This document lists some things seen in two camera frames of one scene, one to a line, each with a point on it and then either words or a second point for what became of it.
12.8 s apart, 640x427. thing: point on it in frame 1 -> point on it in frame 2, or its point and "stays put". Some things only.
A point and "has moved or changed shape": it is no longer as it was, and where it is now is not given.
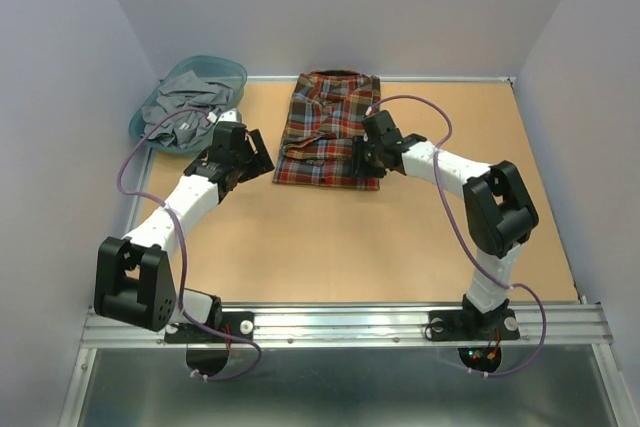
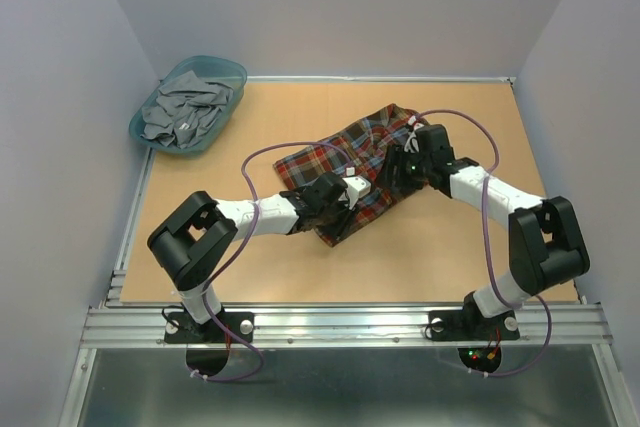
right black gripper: (359, 164) -> (395, 157)
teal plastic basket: (208, 83) stays put
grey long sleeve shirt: (187, 130) stays put
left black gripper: (260, 162) -> (346, 218)
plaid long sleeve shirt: (324, 114) has moved or changed shape
